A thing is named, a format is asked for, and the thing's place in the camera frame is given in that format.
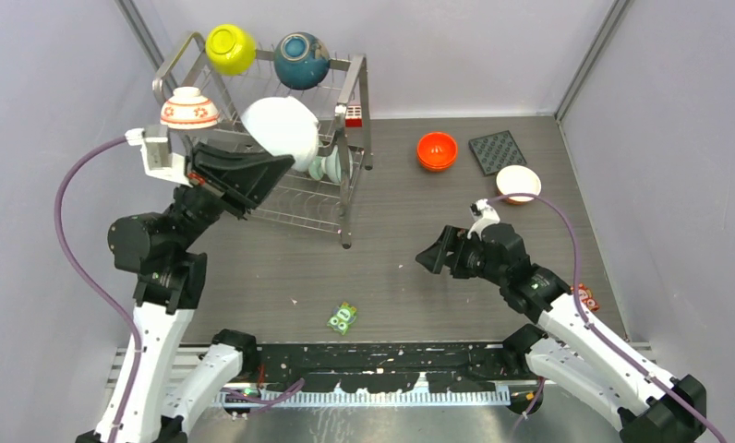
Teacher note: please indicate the orange bowl white inside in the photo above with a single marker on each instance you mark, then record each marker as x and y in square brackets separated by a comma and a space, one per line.
[518, 179]

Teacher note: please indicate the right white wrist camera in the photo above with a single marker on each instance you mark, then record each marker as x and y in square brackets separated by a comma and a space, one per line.
[484, 215]

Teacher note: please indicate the orange plastic bowl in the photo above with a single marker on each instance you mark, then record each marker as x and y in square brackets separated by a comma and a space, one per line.
[437, 147]
[436, 168]

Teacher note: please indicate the white bowl red pattern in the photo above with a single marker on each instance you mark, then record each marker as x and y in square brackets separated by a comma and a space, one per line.
[189, 109]

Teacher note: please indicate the yellow bowl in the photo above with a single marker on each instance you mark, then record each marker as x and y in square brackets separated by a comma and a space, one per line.
[231, 50]

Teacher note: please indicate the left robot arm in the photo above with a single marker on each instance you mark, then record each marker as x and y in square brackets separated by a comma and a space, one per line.
[155, 247]

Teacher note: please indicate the pale green ceramic bowl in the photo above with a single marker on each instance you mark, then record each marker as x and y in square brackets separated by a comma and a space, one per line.
[316, 169]

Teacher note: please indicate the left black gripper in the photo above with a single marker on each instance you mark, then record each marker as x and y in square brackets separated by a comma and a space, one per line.
[247, 177]

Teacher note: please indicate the dark blue ceramic bowl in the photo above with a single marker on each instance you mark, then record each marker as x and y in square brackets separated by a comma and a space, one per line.
[301, 61]

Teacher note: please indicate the plain white bowl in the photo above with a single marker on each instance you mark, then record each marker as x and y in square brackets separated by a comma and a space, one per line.
[284, 126]

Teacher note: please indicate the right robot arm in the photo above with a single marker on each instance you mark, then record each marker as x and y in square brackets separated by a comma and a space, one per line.
[570, 346]

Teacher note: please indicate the red white toy block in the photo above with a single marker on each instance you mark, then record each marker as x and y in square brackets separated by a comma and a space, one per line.
[353, 116]

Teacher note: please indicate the dark grey studded baseplate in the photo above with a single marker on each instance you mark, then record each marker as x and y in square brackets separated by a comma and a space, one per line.
[496, 151]

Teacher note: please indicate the metal two-tier dish rack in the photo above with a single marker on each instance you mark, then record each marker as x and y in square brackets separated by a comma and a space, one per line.
[297, 199]

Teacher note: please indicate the green owl puzzle piece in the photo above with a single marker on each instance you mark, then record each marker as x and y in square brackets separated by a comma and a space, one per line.
[342, 318]

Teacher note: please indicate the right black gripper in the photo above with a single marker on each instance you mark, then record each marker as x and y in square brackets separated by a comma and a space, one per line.
[451, 238]

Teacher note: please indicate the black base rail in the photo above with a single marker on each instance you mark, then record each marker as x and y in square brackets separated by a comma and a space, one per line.
[385, 367]

